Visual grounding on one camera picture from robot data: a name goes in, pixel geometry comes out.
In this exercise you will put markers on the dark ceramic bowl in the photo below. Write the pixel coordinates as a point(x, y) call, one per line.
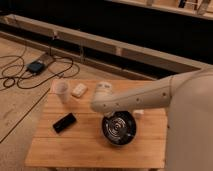
point(120, 128)

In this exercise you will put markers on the black rectangular remote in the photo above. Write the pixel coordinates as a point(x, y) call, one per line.
point(64, 122)

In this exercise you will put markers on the small wooden table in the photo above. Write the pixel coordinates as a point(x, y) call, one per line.
point(82, 145)

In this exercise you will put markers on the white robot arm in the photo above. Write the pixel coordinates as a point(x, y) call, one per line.
point(188, 99)

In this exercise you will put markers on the small white rectangular block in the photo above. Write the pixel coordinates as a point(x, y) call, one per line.
point(79, 90)

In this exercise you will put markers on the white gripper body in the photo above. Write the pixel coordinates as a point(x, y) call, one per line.
point(103, 89)

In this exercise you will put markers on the wooden frame rail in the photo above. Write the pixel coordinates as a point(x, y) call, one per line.
point(133, 52)

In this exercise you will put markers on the small white object on table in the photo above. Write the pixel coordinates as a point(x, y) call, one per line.
point(138, 112)

